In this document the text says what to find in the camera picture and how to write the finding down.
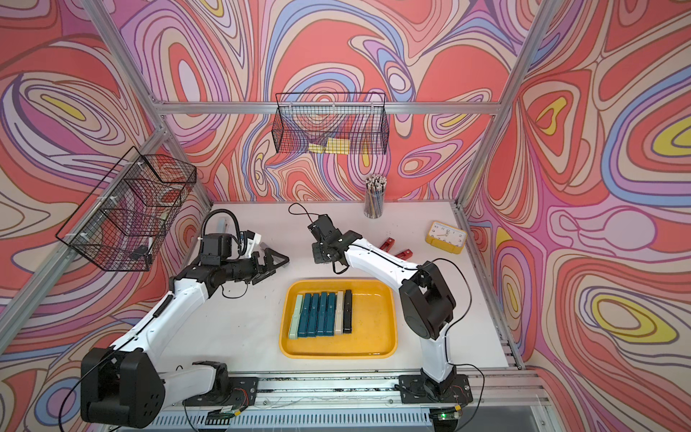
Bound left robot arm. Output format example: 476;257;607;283
77;234;290;428

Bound aluminium front rail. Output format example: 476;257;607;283
148;371;563;431

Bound yellow plastic storage tray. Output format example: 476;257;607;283
279;278;397;360

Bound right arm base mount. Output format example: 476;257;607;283
394;366;474;407

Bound pencil holder cup with pencils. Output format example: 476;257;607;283
365;175;387;219

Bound yellow sticky notes in basket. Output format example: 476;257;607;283
308;137;351;155

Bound black wire basket wall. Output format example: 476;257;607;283
56;147;197;272
272;91;390;155

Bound beige pruning pliers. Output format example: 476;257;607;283
334;291;345;336

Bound yellow alarm clock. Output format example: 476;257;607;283
426;221;468;255

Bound black wire basket left wall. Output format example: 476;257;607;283
56;147;197;272

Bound dark teal pruning pliers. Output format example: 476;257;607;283
298;293;312;338

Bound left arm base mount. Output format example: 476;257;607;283
185;361;259;409

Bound black pruning pliers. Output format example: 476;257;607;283
343;290;353;334

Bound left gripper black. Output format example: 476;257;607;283
220;248;288;284

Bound black wire basket back wall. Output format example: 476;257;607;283
272;91;390;155

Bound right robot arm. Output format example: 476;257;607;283
308;214;456;383

